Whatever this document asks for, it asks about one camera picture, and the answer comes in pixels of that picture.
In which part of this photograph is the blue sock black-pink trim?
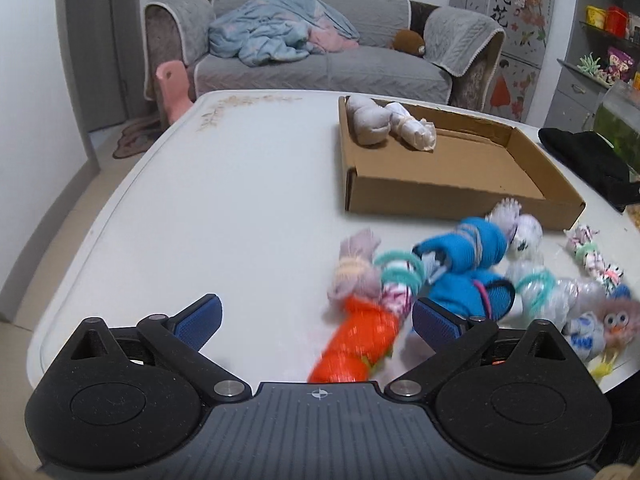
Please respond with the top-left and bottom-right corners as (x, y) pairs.
(427, 269), (515, 322)

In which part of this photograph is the orange plastic bag bundle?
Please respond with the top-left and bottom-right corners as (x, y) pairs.
(307, 296), (400, 384)

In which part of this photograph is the blue knit sock roll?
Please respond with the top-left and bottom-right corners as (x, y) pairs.
(412, 217), (508, 284)

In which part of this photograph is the lilac fuzzy sock bundle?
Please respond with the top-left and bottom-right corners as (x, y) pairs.
(328, 229), (382, 307)

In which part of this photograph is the white frilly sock bundle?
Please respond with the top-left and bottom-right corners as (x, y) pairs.
(486, 197), (544, 262)

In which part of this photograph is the green pink patterned sock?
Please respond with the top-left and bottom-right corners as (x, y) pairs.
(564, 223), (624, 296)

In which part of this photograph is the pink fluffy bird toy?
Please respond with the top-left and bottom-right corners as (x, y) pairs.
(591, 297), (639, 380)

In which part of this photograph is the brown cardboard tray box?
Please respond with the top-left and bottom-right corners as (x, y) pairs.
(338, 98), (586, 231)

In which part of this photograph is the white rolled sock bundle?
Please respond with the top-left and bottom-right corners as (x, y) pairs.
(384, 102), (437, 152)

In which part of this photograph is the floor mat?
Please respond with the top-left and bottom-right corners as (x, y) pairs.
(113, 117), (164, 159)

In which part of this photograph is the black cloth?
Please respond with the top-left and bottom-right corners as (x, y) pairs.
(538, 128), (639, 212)

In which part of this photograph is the beige rolled sock bundle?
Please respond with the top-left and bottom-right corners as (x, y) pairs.
(346, 94), (392, 146)

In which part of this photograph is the pink plastic stool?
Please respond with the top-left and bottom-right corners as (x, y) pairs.
(155, 60), (193, 125)

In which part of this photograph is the grey cabinet with shelves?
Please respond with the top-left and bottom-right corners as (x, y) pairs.
(544, 0), (639, 131)

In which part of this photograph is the glass fish bowl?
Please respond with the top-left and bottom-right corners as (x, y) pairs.
(593, 80), (640, 172)

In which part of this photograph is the grey sofa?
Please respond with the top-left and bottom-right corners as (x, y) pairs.
(143, 0), (506, 110)

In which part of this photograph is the brown plush toy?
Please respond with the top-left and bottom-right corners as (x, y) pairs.
(392, 29), (425, 56)

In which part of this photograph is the light blue blanket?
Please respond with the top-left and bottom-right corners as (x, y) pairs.
(208, 0), (360, 67)

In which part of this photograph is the decorated grey refrigerator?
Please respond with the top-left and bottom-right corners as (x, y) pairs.
(449, 0), (554, 122)

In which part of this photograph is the teal ring patterned sock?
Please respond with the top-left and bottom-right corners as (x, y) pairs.
(373, 250), (426, 321)

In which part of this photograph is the clear bag teal ring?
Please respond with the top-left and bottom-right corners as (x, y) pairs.
(506, 258), (606, 328)

